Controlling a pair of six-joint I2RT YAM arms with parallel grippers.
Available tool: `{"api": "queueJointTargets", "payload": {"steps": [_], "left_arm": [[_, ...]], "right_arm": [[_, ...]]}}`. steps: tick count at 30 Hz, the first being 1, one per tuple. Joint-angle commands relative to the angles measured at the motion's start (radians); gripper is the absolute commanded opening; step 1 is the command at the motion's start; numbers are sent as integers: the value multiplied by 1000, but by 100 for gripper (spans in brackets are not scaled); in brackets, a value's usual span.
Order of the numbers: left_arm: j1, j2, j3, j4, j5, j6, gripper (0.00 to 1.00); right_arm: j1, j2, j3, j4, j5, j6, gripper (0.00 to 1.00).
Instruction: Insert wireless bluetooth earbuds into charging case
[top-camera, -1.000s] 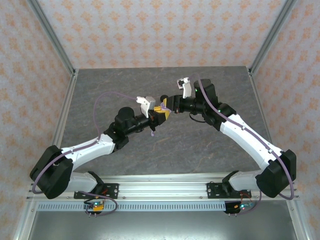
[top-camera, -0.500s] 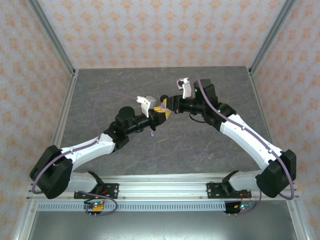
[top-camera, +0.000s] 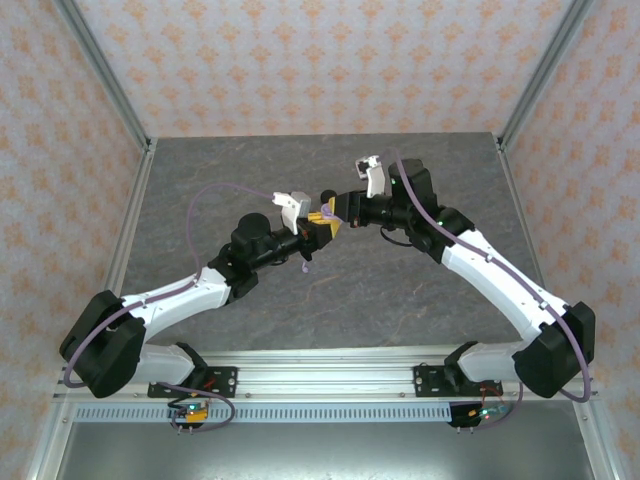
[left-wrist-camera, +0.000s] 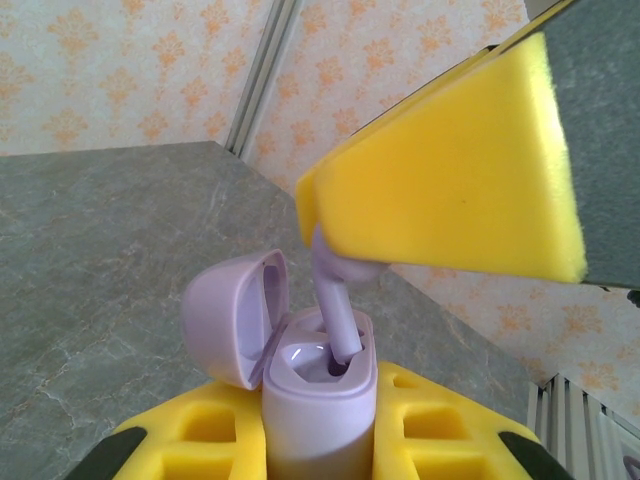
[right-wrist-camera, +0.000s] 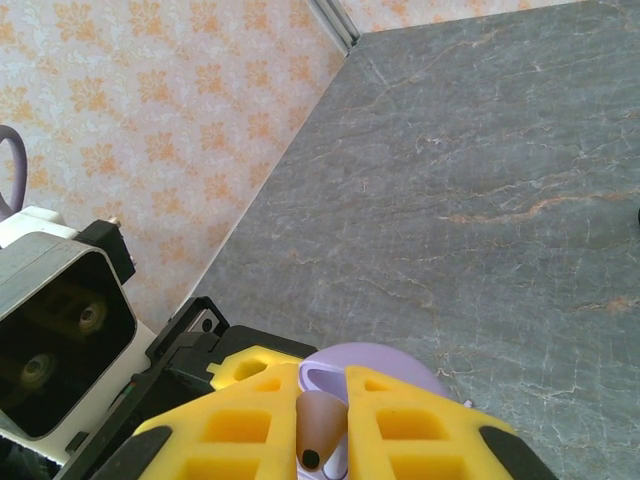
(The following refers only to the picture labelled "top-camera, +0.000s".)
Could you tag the black round earbud case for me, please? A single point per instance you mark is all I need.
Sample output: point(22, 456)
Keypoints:
point(327, 194)

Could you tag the purple earbud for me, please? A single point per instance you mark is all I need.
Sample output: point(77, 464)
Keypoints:
point(306, 269)

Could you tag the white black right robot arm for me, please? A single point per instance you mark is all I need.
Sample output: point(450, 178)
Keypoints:
point(500, 280)

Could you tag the wide aluminium mounting beam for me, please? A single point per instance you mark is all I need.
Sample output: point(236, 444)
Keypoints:
point(325, 380)

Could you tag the grey metal sheet panel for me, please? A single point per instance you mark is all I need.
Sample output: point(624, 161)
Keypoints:
point(320, 450)

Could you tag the aluminium side table rail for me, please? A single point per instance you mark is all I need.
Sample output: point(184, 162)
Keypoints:
point(520, 200)
point(120, 250)

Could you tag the aluminium upright frame post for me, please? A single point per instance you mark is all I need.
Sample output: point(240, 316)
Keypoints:
point(106, 75)
point(542, 75)

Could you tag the aluminium lower frame post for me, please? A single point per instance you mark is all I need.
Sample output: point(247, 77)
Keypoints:
point(47, 445)
point(597, 445)

